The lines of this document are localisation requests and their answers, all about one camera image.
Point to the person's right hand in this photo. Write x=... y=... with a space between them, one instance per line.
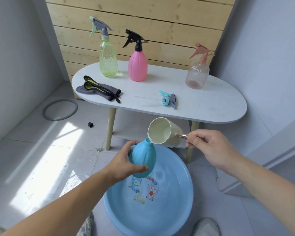
x=214 y=149

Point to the person's left hand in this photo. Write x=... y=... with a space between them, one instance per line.
x=121 y=167

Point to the blue spray bottle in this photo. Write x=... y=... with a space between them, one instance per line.
x=145 y=157

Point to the blue grey spray nozzle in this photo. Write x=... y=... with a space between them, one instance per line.
x=169 y=98

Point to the clear ribbed spray bottle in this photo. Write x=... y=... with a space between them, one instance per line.
x=197 y=76

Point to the orange spray head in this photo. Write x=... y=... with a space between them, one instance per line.
x=202 y=51

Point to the pink spray bottle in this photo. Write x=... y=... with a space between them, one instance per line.
x=137 y=66

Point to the green clear spray bottle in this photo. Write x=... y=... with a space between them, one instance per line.
x=108 y=58

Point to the black spray nozzle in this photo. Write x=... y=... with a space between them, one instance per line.
x=135 y=38

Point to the green grey spray nozzle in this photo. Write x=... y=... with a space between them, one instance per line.
x=99 y=25

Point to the person's left forearm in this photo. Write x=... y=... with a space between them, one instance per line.
x=56 y=211

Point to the person's right forearm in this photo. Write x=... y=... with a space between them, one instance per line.
x=270 y=189

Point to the person's left white shoe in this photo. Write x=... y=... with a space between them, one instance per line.
x=86 y=227

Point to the person's white shoe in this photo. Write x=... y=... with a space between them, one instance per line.
x=206 y=227
x=86 y=227

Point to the person's right white shoe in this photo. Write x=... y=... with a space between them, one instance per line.
x=206 y=227

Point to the white oval table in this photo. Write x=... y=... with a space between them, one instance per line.
x=211 y=103

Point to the small black block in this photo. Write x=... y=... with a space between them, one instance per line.
x=90 y=124

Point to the blue plastic basin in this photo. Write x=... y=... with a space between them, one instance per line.
x=162 y=208

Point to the grey cloth with black trim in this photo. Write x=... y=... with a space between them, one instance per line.
x=103 y=89

